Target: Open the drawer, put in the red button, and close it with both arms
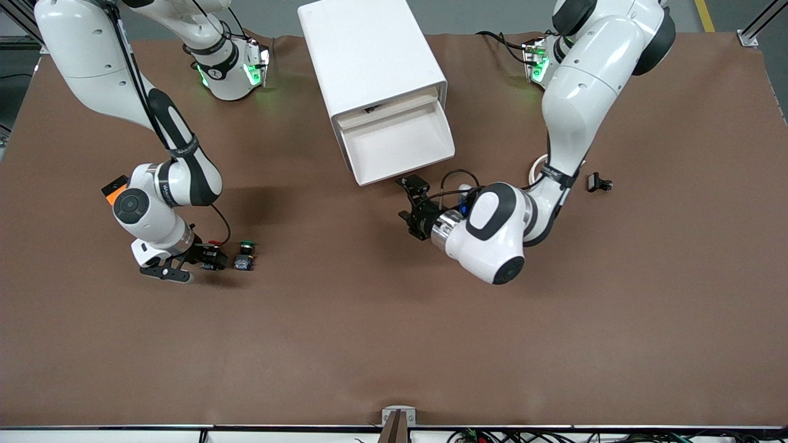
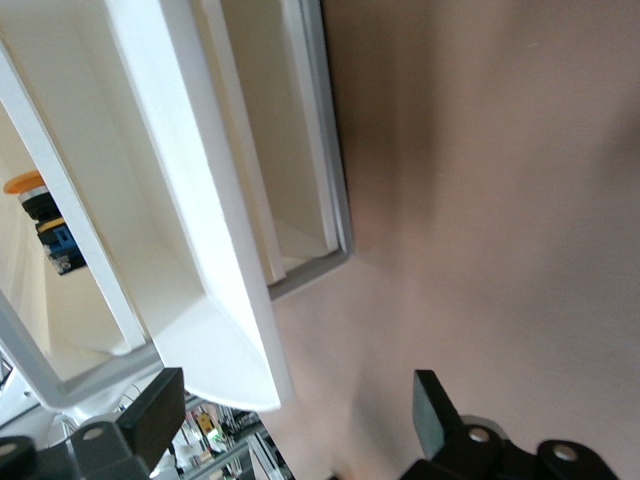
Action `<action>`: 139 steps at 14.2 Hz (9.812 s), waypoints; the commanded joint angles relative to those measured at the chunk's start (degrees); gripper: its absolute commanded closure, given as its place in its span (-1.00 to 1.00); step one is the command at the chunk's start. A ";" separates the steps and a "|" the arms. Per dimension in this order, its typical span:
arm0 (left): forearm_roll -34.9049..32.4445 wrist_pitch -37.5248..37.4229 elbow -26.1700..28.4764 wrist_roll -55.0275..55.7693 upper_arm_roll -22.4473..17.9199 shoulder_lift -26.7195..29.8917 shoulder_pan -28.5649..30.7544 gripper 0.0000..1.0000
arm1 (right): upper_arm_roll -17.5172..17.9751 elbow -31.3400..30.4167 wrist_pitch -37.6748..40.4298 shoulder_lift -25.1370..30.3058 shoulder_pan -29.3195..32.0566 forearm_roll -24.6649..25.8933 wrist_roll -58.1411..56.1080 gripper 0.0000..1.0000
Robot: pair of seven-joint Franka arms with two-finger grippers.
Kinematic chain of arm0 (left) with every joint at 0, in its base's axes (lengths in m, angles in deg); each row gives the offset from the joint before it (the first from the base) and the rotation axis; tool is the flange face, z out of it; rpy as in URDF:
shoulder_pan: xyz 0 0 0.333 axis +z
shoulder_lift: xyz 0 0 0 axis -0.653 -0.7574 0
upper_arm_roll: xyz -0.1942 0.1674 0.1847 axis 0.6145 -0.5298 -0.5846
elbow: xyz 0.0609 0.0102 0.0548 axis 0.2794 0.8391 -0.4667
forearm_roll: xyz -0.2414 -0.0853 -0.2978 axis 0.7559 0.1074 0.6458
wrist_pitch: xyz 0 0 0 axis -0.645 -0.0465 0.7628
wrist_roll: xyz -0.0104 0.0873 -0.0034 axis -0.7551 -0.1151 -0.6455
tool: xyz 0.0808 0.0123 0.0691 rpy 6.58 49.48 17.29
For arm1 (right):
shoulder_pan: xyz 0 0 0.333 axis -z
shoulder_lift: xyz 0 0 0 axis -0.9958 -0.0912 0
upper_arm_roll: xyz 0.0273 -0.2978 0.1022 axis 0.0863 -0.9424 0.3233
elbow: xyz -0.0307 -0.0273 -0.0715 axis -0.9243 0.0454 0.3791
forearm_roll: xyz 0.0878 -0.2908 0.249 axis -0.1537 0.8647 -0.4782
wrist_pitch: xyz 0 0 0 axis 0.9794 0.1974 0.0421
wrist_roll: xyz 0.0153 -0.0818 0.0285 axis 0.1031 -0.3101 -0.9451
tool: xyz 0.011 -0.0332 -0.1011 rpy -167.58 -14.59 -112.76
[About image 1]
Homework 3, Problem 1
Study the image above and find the red push button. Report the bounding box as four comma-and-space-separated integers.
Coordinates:
200, 240, 227, 271

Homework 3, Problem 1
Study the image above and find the green push button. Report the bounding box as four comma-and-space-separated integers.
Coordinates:
233, 240, 259, 272

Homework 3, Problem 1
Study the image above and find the orange and black box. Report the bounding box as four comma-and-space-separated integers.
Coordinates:
101, 175, 129, 207

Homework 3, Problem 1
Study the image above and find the brown table cover mat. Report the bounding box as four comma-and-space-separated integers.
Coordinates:
0, 32, 788, 428

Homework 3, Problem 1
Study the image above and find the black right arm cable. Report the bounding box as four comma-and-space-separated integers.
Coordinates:
98, 0, 232, 247

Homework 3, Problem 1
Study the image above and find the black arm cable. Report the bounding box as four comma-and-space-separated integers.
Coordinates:
98, 0, 232, 247
431, 169, 493, 207

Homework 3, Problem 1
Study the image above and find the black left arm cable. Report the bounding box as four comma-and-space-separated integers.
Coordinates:
431, 169, 493, 207

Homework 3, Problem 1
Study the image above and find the black base cable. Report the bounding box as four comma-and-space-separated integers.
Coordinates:
477, 30, 531, 65

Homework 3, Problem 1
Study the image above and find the white table edge rail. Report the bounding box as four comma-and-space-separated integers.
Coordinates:
0, 423, 788, 443

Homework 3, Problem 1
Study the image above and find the grey mount bracket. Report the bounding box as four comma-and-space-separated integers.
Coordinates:
381, 406, 417, 426

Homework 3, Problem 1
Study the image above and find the black cable bundle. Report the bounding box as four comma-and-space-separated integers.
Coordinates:
446, 428, 788, 443

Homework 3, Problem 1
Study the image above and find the aluminium frame profile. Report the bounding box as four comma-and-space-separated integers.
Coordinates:
0, 0, 47, 55
737, 0, 788, 48

